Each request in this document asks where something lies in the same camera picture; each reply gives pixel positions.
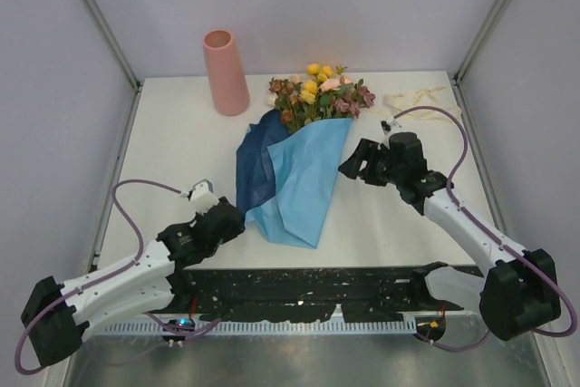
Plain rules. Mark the aluminium frame post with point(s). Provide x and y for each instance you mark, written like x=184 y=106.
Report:
x=96 y=14
x=490 y=22

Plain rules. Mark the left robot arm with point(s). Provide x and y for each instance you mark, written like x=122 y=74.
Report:
x=59 y=317

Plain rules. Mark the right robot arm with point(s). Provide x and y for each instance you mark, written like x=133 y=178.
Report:
x=489 y=248

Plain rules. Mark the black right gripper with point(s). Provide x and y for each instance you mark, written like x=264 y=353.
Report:
x=366 y=150

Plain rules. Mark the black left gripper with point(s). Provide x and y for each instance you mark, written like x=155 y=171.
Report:
x=239 y=227

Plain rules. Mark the left aluminium frame post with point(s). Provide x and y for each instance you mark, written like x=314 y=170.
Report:
x=96 y=14

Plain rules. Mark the right aluminium frame post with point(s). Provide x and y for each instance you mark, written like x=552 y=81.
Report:
x=490 y=22

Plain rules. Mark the pink tapered vase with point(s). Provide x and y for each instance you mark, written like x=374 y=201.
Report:
x=226 y=77

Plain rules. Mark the artificial flower bunch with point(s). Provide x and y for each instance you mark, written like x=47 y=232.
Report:
x=322 y=93

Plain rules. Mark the cream ribbon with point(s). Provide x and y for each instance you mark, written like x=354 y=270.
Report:
x=439 y=97

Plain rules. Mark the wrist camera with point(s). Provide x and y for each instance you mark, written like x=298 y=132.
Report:
x=200 y=196
x=390 y=126

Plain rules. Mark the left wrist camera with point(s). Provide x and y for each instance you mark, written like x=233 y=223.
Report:
x=200 y=196

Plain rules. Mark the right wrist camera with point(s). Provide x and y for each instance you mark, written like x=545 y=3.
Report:
x=390 y=126

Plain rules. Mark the white slotted cable duct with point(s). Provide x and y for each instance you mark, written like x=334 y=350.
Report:
x=334 y=326

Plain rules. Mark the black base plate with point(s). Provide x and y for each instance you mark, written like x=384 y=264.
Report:
x=304 y=295

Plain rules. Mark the blue wrapping paper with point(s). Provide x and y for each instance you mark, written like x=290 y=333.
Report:
x=285 y=181

